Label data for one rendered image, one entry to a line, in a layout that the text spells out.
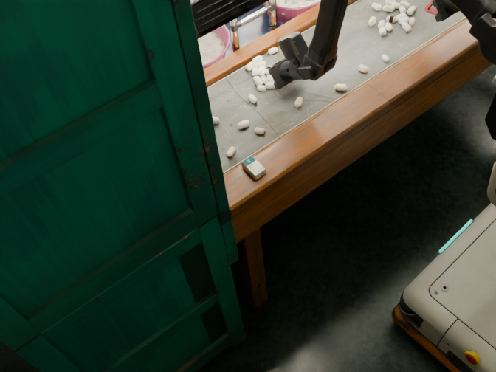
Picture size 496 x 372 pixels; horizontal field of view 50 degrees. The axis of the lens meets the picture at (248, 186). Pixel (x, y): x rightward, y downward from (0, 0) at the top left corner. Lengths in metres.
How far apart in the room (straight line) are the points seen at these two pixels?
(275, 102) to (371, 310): 0.88
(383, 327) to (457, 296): 0.34
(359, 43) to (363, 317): 0.97
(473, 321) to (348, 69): 0.86
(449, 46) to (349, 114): 0.42
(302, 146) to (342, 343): 0.83
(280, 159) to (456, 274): 0.74
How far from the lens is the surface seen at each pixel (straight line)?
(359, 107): 1.57
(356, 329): 2.03
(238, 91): 1.65
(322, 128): 1.51
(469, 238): 1.95
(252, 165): 1.40
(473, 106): 2.73
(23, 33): 0.77
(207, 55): 1.80
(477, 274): 1.89
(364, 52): 1.77
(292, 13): 1.92
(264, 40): 1.78
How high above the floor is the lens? 1.90
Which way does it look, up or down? 54 degrees down
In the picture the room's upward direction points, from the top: 7 degrees counter-clockwise
